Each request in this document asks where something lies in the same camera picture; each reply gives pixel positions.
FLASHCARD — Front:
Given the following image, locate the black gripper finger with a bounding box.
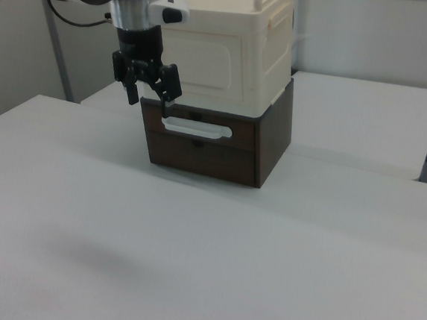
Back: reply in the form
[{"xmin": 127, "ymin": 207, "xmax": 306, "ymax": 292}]
[
  {"xmin": 108, "ymin": 51, "xmax": 145, "ymax": 107},
  {"xmin": 143, "ymin": 61, "xmax": 186, "ymax": 118}
]

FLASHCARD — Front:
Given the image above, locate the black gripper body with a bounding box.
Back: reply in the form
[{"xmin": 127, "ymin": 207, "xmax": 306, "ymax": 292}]
[{"xmin": 112, "ymin": 22, "xmax": 168, "ymax": 75}]

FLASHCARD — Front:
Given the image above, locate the cream cabinet door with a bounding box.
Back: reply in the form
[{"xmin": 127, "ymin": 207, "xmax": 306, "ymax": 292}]
[{"xmin": 153, "ymin": 26, "xmax": 256, "ymax": 116}]

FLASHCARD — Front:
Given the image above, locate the cream plastic cabinet box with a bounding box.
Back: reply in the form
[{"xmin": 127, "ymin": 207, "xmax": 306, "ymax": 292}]
[{"xmin": 146, "ymin": 0, "xmax": 300, "ymax": 122}]

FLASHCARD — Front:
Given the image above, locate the brown drawer with finger notch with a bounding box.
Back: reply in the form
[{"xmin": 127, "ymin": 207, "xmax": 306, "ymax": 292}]
[{"xmin": 141, "ymin": 129, "xmax": 258, "ymax": 187}]

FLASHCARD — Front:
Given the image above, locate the dark brown wooden drawer chest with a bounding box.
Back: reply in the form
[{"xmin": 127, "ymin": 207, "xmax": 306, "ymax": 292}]
[{"xmin": 133, "ymin": 63, "xmax": 297, "ymax": 192}]

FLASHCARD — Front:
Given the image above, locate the white plastic drawer handle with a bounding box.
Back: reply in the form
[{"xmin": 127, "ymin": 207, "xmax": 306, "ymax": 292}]
[{"xmin": 160, "ymin": 115, "xmax": 235, "ymax": 142}]

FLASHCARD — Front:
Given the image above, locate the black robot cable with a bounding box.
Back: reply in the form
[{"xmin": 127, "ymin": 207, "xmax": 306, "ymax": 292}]
[{"xmin": 41, "ymin": 0, "xmax": 114, "ymax": 31}]

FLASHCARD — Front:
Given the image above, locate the brown drawer with white handle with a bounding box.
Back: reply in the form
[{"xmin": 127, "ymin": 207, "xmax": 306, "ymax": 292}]
[{"xmin": 138, "ymin": 101, "xmax": 260, "ymax": 154}]

